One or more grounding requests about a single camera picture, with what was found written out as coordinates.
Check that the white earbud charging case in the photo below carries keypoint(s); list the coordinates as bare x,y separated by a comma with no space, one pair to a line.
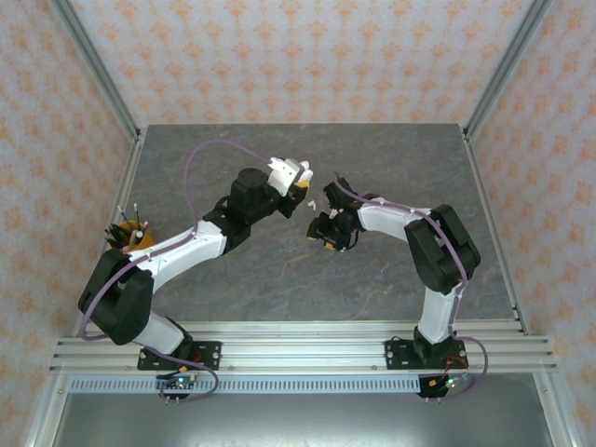
305,171

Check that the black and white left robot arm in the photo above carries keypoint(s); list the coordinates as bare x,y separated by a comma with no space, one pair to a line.
186,247

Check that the yellow pen cup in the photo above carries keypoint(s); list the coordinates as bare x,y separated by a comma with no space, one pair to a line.
150,238

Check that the white marker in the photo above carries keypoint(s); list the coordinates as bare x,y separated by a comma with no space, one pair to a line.
135,237

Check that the black marker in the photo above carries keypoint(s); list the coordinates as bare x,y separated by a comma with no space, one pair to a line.
113,233

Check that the grey metal panel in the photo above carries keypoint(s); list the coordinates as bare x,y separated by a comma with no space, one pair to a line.
298,419

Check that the green controller board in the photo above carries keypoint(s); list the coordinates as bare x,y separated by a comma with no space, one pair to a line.
179,383
449,383

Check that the aluminium mounting rail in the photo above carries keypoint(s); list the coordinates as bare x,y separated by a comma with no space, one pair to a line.
302,349

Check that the aluminium side rail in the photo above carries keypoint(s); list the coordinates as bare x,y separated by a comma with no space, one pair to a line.
130,160
481,186

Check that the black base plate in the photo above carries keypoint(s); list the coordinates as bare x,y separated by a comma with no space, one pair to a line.
205,354
400,354

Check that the aluminium frame post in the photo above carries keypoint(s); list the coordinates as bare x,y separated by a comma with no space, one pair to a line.
504,70
100,70

